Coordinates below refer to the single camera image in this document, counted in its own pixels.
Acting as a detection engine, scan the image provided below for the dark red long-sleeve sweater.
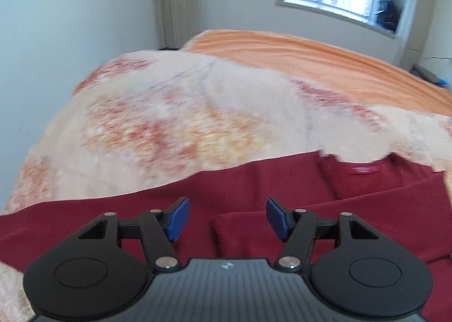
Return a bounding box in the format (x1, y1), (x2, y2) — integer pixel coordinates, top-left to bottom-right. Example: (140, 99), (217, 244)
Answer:
(1, 152), (451, 321)

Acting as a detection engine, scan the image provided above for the floral beige quilt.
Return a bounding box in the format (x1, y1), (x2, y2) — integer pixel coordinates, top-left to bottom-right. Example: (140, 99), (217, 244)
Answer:
(0, 49), (452, 322)

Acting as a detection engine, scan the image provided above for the orange bed sheet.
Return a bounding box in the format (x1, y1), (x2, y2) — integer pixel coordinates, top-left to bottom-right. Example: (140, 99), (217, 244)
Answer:
(182, 29), (451, 116)

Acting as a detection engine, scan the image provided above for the dark wooden nightstand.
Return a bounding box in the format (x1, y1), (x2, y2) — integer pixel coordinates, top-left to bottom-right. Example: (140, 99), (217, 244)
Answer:
(410, 64), (440, 87)

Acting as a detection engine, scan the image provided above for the dark backpack on sill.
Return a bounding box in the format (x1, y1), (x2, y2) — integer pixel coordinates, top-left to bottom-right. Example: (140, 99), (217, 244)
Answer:
(375, 0), (400, 32)

